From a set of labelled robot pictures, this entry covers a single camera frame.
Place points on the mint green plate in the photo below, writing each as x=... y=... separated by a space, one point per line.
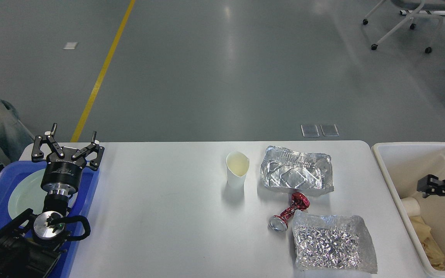
x=27 y=194

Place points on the white plastic bin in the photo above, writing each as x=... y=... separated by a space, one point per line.
x=402 y=165

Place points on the white office chair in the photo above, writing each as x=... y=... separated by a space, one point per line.
x=416 y=6

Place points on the white cup in bin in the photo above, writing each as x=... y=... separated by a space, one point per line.
x=411 y=206

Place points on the white table foot bar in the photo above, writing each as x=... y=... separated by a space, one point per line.
x=439 y=12

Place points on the crushed red can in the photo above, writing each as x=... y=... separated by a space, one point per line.
x=280 y=222

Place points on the aluminium foil tray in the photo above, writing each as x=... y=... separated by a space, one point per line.
x=286 y=170

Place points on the aluminium foil sheet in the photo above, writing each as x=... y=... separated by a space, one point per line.
x=333 y=242

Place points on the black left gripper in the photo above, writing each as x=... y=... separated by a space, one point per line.
x=61 y=175

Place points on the white paper cup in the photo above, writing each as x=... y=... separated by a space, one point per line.
x=237 y=165

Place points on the brown paper ball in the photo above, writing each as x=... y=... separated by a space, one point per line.
x=433 y=252

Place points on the blue plastic tray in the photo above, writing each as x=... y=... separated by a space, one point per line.
x=15 y=172

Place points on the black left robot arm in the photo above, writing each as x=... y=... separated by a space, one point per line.
x=31 y=244

